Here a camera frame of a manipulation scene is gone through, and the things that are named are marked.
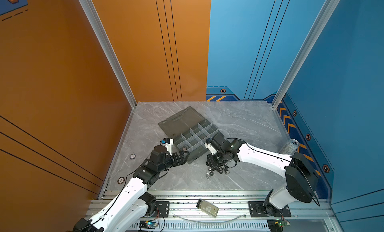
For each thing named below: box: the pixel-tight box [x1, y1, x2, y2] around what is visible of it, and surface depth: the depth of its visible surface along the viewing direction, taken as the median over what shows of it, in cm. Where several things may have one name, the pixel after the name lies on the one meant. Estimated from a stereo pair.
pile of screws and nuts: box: [206, 168, 230, 178], surface depth 87 cm
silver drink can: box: [279, 139, 299, 155], surface depth 84 cm
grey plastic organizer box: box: [158, 106, 222, 164], surface depth 104 cm
